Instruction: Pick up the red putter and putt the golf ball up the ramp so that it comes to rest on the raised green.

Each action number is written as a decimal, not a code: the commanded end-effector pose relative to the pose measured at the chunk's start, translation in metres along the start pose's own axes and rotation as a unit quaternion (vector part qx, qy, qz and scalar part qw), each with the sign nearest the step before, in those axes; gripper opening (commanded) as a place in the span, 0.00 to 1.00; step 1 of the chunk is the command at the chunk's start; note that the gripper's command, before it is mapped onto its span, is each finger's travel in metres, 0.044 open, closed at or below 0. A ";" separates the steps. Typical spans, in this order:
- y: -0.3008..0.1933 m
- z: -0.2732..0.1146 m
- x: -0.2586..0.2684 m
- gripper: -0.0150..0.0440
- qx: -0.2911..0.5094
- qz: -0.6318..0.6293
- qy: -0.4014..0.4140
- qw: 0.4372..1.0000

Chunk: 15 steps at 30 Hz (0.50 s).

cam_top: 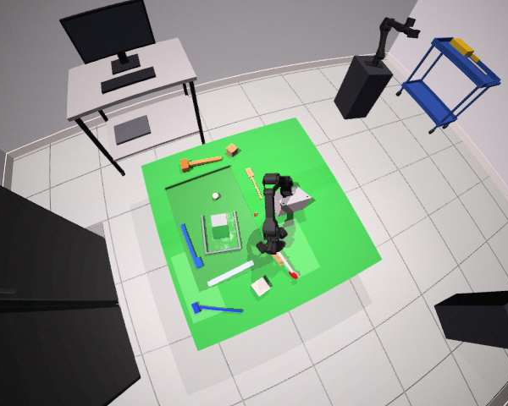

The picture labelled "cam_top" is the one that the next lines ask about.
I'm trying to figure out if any white curved strip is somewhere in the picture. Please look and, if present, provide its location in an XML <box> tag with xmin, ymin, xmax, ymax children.
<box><xmin>207</xmin><ymin>260</ymin><xmax>254</xmax><ymax>287</ymax></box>

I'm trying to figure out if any green flat mat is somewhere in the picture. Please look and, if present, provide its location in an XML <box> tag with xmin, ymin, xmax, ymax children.
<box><xmin>166</xmin><ymin>167</ymin><xmax>273</xmax><ymax>292</ymax></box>

